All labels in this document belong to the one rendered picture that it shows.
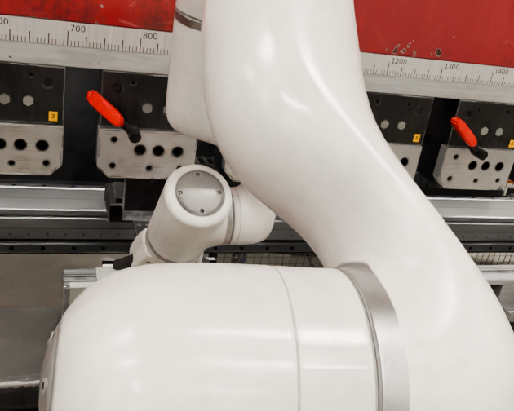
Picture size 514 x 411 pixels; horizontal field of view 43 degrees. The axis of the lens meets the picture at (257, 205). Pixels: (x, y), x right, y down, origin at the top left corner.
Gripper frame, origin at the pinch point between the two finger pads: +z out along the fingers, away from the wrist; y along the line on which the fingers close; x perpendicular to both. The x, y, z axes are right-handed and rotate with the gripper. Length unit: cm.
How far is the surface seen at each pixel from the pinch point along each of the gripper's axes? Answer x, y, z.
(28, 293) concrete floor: -52, 21, 180
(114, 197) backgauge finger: -22.6, 3.9, 19.3
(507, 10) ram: -34, -54, -33
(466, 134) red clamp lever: -18, -50, -20
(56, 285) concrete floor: -56, 10, 183
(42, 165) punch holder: -14.1, 17.8, -9.8
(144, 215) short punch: -10.8, 1.4, 0.7
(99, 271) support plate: -2.8, 8.4, 5.6
